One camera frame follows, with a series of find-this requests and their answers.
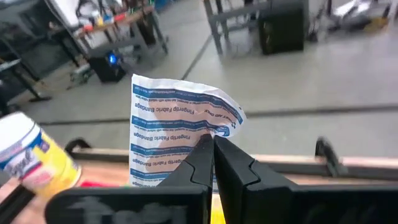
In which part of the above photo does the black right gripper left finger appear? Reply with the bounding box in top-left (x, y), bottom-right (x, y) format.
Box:
top-left (45, 133), bottom-right (215, 224)

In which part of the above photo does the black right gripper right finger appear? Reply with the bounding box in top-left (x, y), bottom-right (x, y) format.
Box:
top-left (213, 135), bottom-right (398, 224)

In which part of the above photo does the blue striped bandage packet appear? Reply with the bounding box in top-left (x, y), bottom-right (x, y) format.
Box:
top-left (128, 73), bottom-right (248, 189)

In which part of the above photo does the black box with blue light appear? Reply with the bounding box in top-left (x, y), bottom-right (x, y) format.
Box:
top-left (88, 50), bottom-right (127, 84)

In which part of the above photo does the Lysol wipes canister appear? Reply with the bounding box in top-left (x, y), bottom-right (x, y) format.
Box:
top-left (0, 111), bottom-right (83, 199)

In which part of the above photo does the wooden top workbench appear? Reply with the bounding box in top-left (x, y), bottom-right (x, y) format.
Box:
top-left (46, 0), bottom-right (170, 68)

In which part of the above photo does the black standing desk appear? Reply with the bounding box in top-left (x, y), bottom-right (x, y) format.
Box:
top-left (0, 0), bottom-right (74, 108)

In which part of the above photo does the black clamp handle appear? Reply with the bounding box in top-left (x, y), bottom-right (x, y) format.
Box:
top-left (64, 137), bottom-right (93, 154)
top-left (313, 136), bottom-right (349, 179)

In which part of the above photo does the black aluminium rig frame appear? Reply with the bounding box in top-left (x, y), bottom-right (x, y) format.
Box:
top-left (0, 147), bottom-right (398, 224)

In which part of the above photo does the grey metal table frame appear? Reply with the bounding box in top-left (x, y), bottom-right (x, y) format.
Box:
top-left (202, 0), bottom-right (272, 56)

